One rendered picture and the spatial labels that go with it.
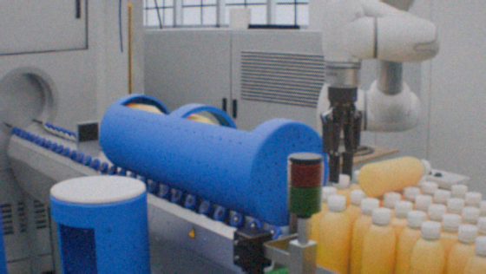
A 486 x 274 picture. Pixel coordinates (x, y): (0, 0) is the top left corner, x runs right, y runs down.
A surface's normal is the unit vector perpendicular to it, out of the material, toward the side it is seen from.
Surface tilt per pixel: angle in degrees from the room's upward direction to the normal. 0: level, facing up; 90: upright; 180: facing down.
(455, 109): 90
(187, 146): 70
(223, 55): 90
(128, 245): 90
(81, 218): 90
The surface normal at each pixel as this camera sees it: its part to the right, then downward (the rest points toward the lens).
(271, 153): 0.62, 0.16
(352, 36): -0.07, 0.21
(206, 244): -0.74, -0.21
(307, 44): -0.70, 0.15
